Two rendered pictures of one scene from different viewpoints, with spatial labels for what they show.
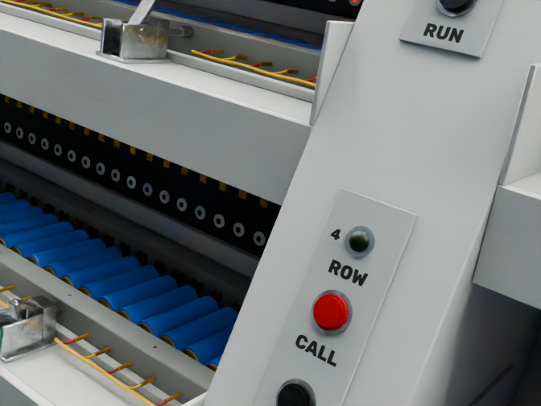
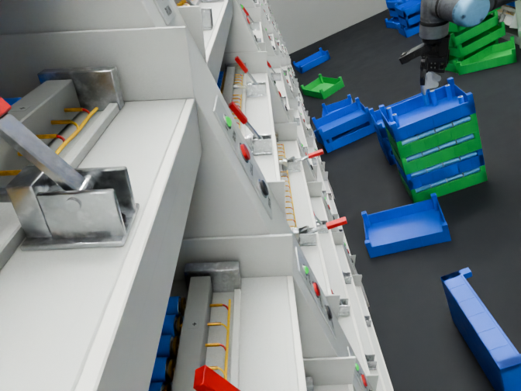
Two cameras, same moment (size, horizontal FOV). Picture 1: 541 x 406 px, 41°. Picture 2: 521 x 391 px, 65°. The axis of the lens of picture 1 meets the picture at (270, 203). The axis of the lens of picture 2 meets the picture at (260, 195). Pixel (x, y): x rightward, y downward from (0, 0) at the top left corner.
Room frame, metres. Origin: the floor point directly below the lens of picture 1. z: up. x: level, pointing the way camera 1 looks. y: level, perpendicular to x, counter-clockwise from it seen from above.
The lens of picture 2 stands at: (0.82, 0.88, 1.16)
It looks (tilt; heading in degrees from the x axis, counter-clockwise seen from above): 30 degrees down; 251
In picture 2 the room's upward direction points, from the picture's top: 28 degrees counter-clockwise
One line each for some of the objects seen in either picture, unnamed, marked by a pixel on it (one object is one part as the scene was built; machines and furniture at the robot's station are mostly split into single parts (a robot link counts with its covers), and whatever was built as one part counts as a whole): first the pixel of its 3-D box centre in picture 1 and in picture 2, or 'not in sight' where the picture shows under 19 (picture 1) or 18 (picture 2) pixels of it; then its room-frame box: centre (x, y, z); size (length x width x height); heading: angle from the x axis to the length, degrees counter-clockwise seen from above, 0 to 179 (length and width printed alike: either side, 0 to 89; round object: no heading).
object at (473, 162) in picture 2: not in sight; (436, 158); (-0.33, -0.21, 0.12); 0.30 x 0.20 x 0.08; 145
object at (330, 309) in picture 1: (332, 312); not in sight; (0.32, -0.04, 0.82); 0.02 x 0.01 x 0.02; 57
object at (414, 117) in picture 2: not in sight; (424, 108); (-0.33, -0.21, 0.36); 0.30 x 0.20 x 0.08; 145
